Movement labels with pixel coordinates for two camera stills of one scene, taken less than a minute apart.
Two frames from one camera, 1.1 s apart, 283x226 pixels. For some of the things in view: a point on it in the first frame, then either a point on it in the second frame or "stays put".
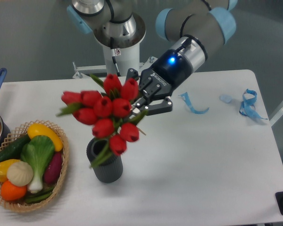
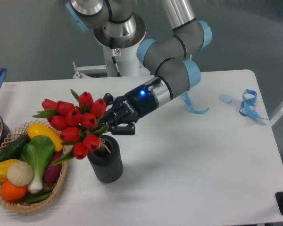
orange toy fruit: (10, 192) stays put
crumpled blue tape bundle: (247, 108) stays put
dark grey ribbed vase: (109, 169) stays put
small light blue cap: (225, 98) stays put
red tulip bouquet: (109, 110) -> (80, 125)
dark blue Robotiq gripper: (171, 70) -> (135, 104)
